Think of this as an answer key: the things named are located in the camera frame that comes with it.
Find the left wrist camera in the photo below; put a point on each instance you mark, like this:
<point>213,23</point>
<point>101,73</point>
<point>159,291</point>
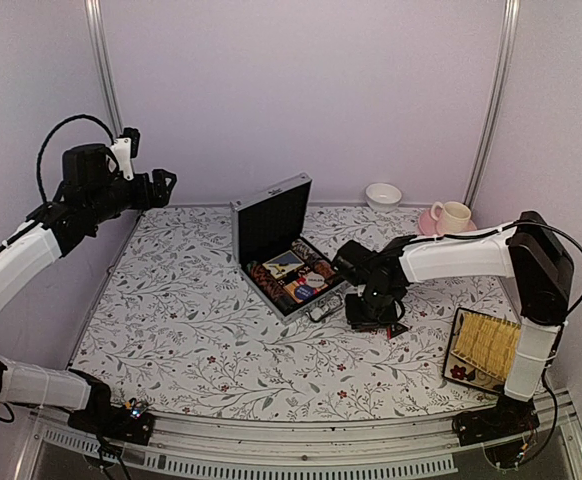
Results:
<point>125,149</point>

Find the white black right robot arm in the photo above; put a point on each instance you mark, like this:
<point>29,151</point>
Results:
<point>526,256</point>

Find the red black chip stack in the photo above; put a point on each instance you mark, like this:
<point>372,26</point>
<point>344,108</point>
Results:
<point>264,279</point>

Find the pink saucer plate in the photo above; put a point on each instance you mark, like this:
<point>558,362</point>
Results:
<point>428,226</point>

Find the blue playing card deck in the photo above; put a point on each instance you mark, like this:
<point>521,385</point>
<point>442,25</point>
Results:
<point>283,264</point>

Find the black red triangle card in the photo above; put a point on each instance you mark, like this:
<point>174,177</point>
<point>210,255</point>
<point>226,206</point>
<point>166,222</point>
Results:
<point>396,329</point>

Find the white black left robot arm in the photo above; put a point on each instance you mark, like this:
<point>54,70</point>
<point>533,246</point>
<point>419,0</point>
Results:
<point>50,233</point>

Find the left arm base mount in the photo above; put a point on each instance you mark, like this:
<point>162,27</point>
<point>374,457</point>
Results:
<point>130,423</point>

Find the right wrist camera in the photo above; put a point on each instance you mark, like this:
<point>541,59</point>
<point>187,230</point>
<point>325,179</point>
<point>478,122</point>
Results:
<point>351,262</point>

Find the aluminium poker case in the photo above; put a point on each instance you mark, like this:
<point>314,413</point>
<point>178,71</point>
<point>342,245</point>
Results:
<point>264,225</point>

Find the purple small blind button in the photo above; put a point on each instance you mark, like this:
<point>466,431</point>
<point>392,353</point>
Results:
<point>303,293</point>

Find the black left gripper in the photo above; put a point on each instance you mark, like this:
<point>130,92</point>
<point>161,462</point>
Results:
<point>161,194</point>

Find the white ceramic bowl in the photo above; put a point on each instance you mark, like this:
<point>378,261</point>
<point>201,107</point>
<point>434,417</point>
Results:
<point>383,197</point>

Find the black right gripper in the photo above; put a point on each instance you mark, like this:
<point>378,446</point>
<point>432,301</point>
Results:
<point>358,320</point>

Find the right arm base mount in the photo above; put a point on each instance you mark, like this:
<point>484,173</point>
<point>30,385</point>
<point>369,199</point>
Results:
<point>507,418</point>

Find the woven bamboo tray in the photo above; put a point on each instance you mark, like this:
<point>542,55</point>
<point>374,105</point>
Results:
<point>480,351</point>

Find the cream ribbed mug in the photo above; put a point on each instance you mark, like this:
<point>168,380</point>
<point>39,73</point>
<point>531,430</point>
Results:
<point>450,217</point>

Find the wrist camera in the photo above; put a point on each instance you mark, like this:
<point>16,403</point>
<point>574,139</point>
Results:
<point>351,262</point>
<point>125,149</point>

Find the white dealer button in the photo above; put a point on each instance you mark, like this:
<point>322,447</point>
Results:
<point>314,280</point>

